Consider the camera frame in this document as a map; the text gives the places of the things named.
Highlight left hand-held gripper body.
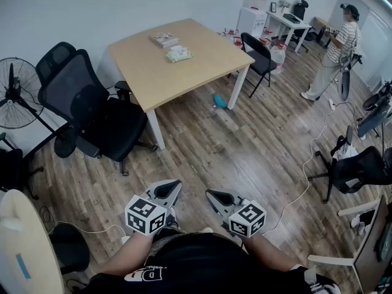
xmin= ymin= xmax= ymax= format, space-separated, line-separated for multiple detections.
xmin=124 ymin=187 xmax=169 ymax=237

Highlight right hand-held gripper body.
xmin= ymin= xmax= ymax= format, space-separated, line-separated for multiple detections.
xmin=220 ymin=196 xmax=267 ymax=238

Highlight person's right forearm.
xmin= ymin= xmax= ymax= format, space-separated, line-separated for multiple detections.
xmin=244 ymin=233 xmax=304 ymax=272

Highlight person's left forearm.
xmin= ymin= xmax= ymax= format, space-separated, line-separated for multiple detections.
xmin=99 ymin=233 xmax=154 ymax=277

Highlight person's left shoe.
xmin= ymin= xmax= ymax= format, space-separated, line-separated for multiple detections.
xmin=165 ymin=206 xmax=180 ymax=230

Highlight person's patterned shorts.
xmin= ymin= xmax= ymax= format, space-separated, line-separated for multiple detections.
xmin=146 ymin=227 xmax=187 ymax=257

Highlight person's black t-shirt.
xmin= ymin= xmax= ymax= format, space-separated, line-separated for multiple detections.
xmin=88 ymin=231 xmax=341 ymax=294

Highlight black round stool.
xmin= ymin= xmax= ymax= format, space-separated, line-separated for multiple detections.
xmin=48 ymin=222 xmax=90 ymax=276

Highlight teal floor object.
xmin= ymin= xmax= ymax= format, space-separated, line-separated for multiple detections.
xmin=213 ymin=94 xmax=228 ymax=110

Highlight white table leg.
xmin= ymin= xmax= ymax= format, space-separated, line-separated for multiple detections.
xmin=227 ymin=64 xmax=251 ymax=110

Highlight round white table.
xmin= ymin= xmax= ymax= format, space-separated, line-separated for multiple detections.
xmin=0 ymin=188 xmax=65 ymax=294

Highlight black office chair white cloth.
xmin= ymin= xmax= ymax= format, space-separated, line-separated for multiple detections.
xmin=307 ymin=126 xmax=392 ymax=205

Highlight black mesh office chair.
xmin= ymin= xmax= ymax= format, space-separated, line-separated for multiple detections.
xmin=35 ymin=41 xmax=159 ymax=176

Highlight black folding chair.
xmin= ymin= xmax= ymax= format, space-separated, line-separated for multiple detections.
xmin=240 ymin=32 xmax=278 ymax=99

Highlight black padded armchair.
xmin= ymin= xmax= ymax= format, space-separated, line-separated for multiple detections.
xmin=0 ymin=132 xmax=40 ymax=200

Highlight thick pale book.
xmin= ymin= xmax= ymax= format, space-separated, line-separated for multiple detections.
xmin=154 ymin=38 xmax=180 ymax=49

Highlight pink picture cover book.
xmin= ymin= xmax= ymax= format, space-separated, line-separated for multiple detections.
xmin=149 ymin=31 xmax=179 ymax=46

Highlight white water dispenser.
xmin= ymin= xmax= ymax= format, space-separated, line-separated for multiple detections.
xmin=237 ymin=7 xmax=269 ymax=39

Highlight black standing fan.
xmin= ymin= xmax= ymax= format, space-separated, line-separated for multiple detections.
xmin=0 ymin=56 xmax=67 ymax=142

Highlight white desk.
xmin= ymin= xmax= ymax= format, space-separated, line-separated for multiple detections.
xmin=265 ymin=10 xmax=312 ymax=53

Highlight black high-back swivel chair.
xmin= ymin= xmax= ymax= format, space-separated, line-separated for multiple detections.
xmin=292 ymin=0 xmax=317 ymax=52

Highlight long white floor cable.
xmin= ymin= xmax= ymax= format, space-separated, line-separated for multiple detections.
xmin=262 ymin=107 xmax=336 ymax=237

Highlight cluster of red-handled water jugs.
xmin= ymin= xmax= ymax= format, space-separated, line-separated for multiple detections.
xmin=219 ymin=26 xmax=288 ymax=76

